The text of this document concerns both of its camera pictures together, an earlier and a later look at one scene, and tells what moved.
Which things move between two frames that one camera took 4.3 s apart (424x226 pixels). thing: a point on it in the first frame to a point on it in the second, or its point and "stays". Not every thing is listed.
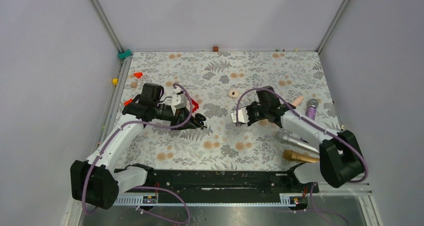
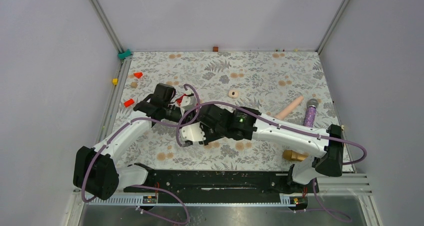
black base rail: (226, 181) stays
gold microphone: (291, 155) stays
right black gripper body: (256, 113) to (212, 134)
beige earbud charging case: (233, 94) stays
